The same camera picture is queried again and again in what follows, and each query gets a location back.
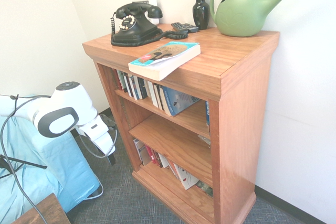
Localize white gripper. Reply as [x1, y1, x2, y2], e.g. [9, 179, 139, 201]
[78, 115, 117, 166]

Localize teal orange paperback book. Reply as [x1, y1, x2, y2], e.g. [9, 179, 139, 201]
[128, 41, 202, 82]

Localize books on bottom shelf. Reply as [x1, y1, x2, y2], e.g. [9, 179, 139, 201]
[172, 163, 200, 191]

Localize row of books upper shelf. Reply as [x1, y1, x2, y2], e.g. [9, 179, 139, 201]
[159, 85, 202, 118]

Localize grey white book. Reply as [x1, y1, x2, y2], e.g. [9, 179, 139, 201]
[133, 137, 153, 167]

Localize red spine book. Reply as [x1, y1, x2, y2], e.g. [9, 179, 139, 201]
[145, 144, 164, 168]

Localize light blue cloth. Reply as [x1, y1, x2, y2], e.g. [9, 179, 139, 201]
[0, 94, 103, 218]

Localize thin white book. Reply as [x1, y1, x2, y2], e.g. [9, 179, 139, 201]
[156, 152, 169, 169]

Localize orange spine book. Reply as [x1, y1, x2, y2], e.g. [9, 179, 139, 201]
[166, 158, 180, 180]

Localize upright paperback book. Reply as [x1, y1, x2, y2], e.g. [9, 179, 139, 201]
[117, 70, 129, 94]
[153, 83, 165, 111]
[135, 76, 149, 100]
[128, 73, 140, 101]
[122, 72, 134, 98]

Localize maroon spine book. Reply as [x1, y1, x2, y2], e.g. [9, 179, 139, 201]
[112, 68, 123, 91]

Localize white upright book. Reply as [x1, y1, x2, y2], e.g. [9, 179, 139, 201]
[146, 80, 160, 109]

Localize dark wooden table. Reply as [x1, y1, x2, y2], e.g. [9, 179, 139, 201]
[12, 193, 71, 224]

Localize dark camouflage cover book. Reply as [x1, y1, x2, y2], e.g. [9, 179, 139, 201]
[194, 180, 214, 199]

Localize blue travel guide book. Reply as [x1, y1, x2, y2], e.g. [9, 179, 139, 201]
[205, 100, 211, 127]

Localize black rotary telephone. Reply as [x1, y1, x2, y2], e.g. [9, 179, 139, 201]
[110, 2, 189, 48]

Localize wooden bookshelf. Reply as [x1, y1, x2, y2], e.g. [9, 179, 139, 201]
[82, 23, 280, 224]

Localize black remote control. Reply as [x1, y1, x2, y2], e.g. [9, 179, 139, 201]
[183, 23, 200, 34]
[171, 22, 190, 33]

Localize black ceramic vase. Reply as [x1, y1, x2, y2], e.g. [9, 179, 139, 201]
[192, 0, 211, 30]

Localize green plastic watering can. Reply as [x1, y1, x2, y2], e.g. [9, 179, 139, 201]
[209, 0, 320, 38]

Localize white floor cable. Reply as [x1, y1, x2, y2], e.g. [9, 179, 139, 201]
[83, 183, 104, 200]

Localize black camera tripod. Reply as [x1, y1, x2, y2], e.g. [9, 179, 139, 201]
[0, 154, 48, 180]

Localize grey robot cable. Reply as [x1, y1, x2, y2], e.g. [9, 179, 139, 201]
[0, 94, 52, 224]

